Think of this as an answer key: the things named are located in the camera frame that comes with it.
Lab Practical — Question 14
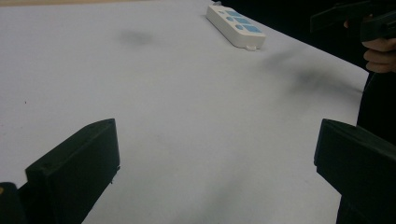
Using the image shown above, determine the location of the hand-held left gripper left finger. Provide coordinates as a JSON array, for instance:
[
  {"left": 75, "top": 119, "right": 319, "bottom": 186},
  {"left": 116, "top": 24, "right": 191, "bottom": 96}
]
[{"left": 24, "top": 118, "right": 121, "bottom": 224}]

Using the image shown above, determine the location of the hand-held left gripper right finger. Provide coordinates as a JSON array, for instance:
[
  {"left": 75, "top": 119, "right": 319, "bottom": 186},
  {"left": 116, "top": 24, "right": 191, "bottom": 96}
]
[{"left": 313, "top": 118, "right": 396, "bottom": 224}]

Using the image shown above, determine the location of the white power strip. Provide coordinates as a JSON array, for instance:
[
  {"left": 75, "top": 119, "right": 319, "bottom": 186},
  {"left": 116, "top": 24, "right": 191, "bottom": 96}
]
[{"left": 205, "top": 4, "right": 267, "bottom": 51}]

